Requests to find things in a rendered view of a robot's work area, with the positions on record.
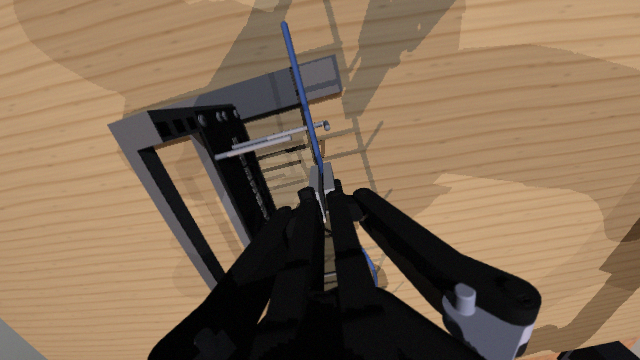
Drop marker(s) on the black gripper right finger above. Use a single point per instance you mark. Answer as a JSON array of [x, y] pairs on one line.
[[489, 310]]

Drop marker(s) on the black patch panel rack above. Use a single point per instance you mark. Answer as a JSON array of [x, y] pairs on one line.
[[217, 118]]

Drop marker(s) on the blue cable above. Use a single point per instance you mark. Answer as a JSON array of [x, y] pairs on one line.
[[308, 118]]

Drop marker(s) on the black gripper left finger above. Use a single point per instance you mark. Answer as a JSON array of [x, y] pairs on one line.
[[233, 308]]

